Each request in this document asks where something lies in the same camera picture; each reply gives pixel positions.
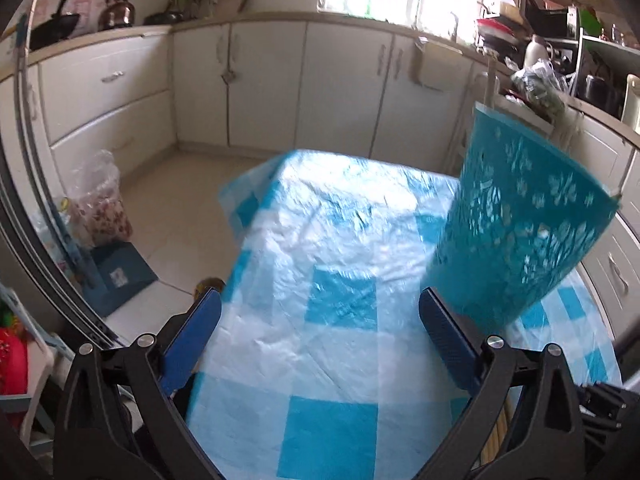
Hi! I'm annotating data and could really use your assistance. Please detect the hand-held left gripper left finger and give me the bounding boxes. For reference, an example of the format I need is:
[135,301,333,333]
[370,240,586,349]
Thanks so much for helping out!
[52,287,223,480]

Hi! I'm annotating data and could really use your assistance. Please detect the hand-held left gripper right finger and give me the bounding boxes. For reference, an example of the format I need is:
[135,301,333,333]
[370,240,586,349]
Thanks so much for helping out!
[419,287,601,480]

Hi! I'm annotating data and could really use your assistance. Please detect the wooden stick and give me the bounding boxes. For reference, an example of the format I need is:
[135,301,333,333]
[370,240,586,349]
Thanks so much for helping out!
[479,394,512,480]

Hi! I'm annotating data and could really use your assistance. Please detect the teal perforated plastic basket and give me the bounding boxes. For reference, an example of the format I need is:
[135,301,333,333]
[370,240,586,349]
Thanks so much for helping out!
[429,102,622,335]

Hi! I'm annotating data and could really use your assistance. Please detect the brown bottle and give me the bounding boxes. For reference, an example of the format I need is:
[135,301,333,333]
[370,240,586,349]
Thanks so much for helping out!
[195,277,226,297]

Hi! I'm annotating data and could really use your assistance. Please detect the dark blue box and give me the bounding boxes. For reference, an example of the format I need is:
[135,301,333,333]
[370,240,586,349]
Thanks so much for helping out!
[82,241,159,318]

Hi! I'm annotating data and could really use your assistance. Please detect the blue white checkered tablecloth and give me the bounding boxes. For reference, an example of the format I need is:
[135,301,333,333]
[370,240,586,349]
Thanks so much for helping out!
[186,149,623,480]

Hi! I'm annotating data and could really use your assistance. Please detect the white side cabinets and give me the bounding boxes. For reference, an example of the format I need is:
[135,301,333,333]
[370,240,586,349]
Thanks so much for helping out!
[560,105,640,333]

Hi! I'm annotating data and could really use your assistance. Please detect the clear plastic bag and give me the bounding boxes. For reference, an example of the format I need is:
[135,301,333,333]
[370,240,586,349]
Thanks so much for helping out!
[62,149,134,249]

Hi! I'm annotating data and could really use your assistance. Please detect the red plastic item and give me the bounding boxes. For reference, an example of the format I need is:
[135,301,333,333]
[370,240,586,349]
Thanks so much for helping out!
[0,327,29,397]

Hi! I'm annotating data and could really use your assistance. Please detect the white kitchen base cabinets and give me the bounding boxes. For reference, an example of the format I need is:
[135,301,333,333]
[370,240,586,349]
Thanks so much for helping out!
[0,19,478,241]

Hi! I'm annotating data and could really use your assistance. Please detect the bag of green vegetables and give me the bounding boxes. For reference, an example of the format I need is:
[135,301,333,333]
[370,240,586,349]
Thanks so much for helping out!
[510,59,572,122]

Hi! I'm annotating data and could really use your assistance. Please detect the white plastic jug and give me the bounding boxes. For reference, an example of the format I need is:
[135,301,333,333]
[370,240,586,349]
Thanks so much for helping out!
[523,35,549,70]

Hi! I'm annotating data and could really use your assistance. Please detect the dish rack with plates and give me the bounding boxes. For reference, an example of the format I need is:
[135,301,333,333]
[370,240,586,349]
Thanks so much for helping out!
[475,0,526,61]

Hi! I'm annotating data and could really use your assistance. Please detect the copper kettle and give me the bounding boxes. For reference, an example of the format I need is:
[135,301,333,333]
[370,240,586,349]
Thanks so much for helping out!
[97,0,137,31]

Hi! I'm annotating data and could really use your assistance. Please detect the black microwave oven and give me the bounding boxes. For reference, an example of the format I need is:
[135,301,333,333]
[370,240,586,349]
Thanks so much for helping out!
[520,0,582,41]

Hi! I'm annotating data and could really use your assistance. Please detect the black wok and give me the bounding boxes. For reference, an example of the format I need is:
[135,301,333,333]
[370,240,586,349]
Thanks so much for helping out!
[30,0,82,52]

